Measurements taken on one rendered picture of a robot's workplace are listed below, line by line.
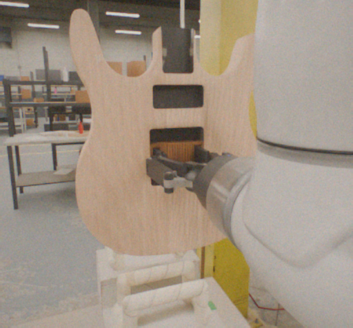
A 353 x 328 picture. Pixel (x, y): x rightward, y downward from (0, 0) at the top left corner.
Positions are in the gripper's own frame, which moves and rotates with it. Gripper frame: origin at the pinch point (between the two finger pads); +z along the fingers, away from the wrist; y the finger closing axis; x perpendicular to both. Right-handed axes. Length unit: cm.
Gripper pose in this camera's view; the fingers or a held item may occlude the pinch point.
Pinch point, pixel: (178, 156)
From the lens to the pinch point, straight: 51.3
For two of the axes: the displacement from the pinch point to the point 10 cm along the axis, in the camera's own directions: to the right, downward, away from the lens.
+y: 9.5, -0.7, 3.1
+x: -0.1, -9.8, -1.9
